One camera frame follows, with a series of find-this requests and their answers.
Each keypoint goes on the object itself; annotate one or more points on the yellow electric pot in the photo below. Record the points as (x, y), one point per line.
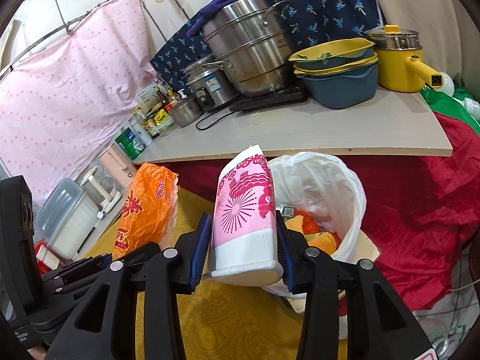
(400, 54)

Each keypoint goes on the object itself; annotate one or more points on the yellow patterned tablecloth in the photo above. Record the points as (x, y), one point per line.
(220, 321)

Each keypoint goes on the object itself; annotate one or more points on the small steel bowl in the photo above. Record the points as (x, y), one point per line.
(186, 111)

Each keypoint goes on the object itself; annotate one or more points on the pink dotted curtain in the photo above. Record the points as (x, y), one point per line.
(60, 107)

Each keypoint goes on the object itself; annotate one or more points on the orange trash in bin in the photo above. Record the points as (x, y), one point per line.
(309, 225)

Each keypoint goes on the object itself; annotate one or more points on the white glass kettle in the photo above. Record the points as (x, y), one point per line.
(110, 199)

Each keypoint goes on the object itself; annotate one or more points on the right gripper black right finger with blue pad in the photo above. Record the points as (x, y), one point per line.
(379, 324)

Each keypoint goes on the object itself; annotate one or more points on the black induction cooker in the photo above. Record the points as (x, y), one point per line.
(284, 96)

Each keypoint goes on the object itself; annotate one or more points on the pink electric kettle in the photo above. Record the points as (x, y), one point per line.
(118, 165)

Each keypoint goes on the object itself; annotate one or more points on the red plastic basket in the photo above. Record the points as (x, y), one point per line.
(46, 260)

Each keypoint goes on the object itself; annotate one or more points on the white dish box clear lid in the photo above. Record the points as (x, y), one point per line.
(66, 219)

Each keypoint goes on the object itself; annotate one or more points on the orange mesh sponge cloth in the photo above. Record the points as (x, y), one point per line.
(325, 241)

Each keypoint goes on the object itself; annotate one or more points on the green white can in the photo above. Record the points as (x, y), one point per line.
(131, 145)

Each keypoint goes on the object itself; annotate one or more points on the steel rice cooker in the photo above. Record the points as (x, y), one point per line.
(209, 83)

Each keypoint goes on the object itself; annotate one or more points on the large steel steamer pot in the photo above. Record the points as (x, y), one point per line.
(252, 42)

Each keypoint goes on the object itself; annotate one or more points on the stacked blue yellow basins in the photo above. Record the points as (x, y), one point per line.
(339, 74)

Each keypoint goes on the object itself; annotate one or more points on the red quilted cloth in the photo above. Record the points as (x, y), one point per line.
(421, 211)

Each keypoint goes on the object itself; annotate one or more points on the purple cloth on pot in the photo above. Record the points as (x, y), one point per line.
(206, 13)

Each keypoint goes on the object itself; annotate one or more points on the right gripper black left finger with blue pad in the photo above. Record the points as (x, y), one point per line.
(102, 325)

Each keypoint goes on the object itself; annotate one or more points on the dark soy sauce bottle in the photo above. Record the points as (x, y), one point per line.
(163, 100)

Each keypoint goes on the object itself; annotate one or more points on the white lined trash bin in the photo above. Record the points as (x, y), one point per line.
(324, 187)

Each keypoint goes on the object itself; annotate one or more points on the white bulb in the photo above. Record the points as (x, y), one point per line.
(448, 86)

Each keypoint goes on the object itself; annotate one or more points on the orange plastic bag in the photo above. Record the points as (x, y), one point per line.
(149, 211)

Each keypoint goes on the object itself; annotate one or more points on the white box on shelf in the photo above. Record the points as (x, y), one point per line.
(148, 97)

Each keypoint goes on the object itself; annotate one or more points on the pink white paper cup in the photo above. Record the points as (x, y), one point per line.
(244, 240)

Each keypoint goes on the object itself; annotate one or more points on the navy floral cloth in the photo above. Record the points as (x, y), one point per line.
(312, 22)

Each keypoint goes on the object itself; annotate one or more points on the green cloth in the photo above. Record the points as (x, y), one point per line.
(451, 106)

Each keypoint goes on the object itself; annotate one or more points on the white bottle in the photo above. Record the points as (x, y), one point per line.
(143, 135)

